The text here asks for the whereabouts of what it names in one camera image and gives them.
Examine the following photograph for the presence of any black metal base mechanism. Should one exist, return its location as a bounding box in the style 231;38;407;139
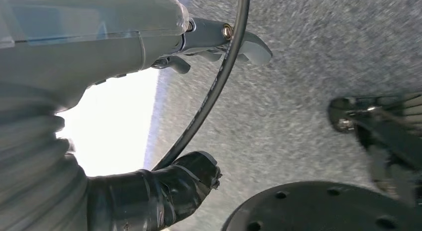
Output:
327;92;422;208

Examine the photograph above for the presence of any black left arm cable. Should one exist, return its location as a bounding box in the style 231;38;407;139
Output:
152;0;251;172

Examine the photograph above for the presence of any black round base plate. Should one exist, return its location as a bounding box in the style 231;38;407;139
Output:
221;180;422;231

